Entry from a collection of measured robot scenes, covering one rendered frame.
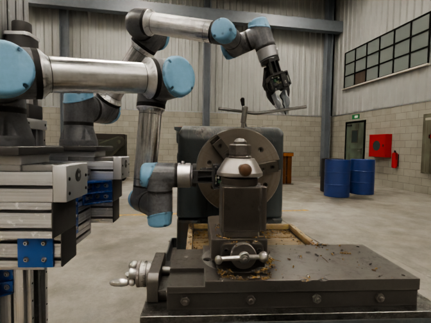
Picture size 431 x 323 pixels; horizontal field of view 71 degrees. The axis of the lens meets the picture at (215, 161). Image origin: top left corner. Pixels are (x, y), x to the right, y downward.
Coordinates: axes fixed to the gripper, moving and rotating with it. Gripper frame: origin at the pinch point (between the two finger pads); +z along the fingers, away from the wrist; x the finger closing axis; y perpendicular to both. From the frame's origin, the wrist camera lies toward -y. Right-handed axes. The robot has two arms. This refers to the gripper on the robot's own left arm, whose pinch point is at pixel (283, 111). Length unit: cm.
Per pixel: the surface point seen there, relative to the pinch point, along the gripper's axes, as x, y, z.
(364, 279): -18, 71, 29
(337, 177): 252, -561, 175
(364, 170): 339, -601, 193
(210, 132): -28.8, -10.6, -1.7
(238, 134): -20.5, 6.0, 2.7
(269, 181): -14.8, 6.0, 22.8
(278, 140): -3.0, -9.5, 10.2
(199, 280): -42, 69, 22
